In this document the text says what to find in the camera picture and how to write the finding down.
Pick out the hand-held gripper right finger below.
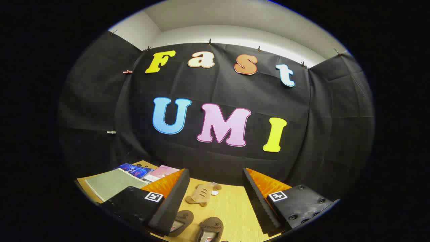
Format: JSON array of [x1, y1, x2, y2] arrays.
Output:
[[243, 167, 340, 236]]

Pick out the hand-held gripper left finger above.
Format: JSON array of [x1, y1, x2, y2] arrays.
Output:
[[101, 168, 190, 237]]

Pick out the brown fluffy shoe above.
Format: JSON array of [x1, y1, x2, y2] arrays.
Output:
[[197, 217, 224, 242], [168, 210, 194, 237]]

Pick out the green fabric storage box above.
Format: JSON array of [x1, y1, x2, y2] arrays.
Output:
[[77, 167, 150, 204]]

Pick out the tan plush toy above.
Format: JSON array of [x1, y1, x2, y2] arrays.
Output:
[[185, 183, 222, 207]]

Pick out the pink book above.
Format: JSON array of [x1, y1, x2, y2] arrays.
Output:
[[144, 165, 181, 183]]

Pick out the blue book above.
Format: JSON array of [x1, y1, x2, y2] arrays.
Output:
[[114, 163, 153, 178]]

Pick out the black backdrop cloth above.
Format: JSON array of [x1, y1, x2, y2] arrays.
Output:
[[58, 31, 375, 202]]

